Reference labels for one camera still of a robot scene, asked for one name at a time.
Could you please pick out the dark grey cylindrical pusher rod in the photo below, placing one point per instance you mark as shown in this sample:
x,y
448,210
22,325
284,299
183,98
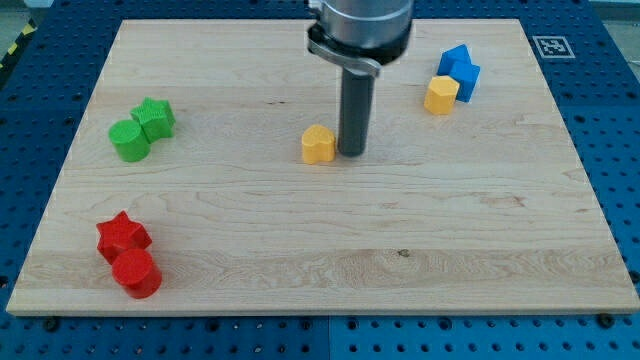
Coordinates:
x,y
356,97

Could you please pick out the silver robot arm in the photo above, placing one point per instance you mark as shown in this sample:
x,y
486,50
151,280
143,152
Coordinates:
x,y
361,37

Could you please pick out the wooden board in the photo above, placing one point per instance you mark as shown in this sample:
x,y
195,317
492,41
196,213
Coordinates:
x,y
486,210

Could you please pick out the green star block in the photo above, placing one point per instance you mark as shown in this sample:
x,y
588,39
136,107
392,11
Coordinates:
x,y
155,117

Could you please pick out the red star block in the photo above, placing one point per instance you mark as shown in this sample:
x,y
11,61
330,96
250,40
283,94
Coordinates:
x,y
119,235

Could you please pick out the green cylinder block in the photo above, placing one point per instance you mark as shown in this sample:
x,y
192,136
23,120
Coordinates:
x,y
129,140

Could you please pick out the blue cube block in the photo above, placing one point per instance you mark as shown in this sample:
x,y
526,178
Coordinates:
x,y
466,74

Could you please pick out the red cylinder block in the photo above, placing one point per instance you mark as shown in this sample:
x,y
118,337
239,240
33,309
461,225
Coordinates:
x,y
137,273

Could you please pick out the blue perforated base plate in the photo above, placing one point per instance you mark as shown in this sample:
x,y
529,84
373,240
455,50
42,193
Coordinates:
x,y
46,94

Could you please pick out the yellow heart block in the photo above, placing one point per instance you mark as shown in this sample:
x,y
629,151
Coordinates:
x,y
318,144

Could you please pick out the white fiducial marker tag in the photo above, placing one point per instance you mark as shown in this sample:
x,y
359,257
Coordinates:
x,y
553,47

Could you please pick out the blue pentagon block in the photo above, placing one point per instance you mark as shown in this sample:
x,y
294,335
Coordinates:
x,y
459,53

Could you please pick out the yellow hexagon block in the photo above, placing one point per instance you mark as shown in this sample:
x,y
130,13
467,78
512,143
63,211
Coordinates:
x,y
441,95

